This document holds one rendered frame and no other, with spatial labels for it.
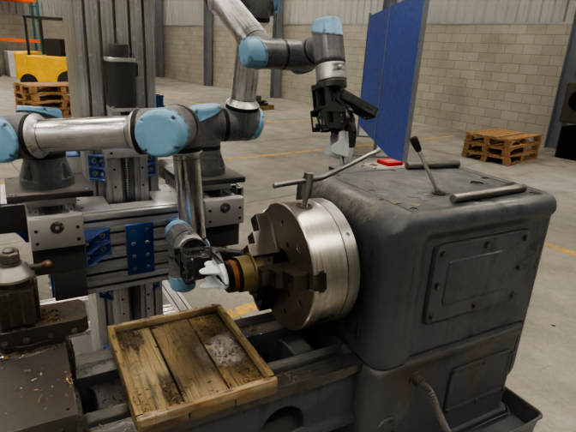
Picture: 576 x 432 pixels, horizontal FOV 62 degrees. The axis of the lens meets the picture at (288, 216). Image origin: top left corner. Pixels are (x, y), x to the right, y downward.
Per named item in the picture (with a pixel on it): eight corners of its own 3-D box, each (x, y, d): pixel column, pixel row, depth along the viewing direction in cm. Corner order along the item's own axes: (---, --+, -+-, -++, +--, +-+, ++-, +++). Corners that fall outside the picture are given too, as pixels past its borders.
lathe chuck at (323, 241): (279, 281, 140) (290, 181, 127) (337, 348, 115) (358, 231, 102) (250, 286, 136) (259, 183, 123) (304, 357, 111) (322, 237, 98)
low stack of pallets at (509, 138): (493, 150, 919) (497, 127, 904) (538, 159, 859) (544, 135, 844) (459, 156, 839) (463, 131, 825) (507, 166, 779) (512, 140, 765)
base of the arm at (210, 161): (176, 168, 171) (175, 140, 167) (215, 165, 178) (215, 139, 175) (189, 178, 158) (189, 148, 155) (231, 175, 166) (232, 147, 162)
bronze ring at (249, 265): (253, 244, 117) (218, 251, 112) (270, 260, 109) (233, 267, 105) (252, 278, 120) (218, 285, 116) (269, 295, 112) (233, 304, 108)
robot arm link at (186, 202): (167, 100, 138) (183, 256, 153) (153, 104, 127) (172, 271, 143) (207, 99, 137) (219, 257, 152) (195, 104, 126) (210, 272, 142)
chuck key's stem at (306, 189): (302, 219, 113) (309, 173, 108) (296, 216, 114) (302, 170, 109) (309, 218, 114) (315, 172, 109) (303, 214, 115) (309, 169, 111)
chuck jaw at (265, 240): (285, 255, 121) (273, 212, 125) (292, 249, 117) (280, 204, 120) (244, 261, 116) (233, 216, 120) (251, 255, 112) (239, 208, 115)
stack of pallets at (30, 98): (77, 117, 1028) (75, 81, 1004) (99, 122, 976) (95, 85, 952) (15, 120, 936) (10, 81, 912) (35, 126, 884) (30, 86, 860)
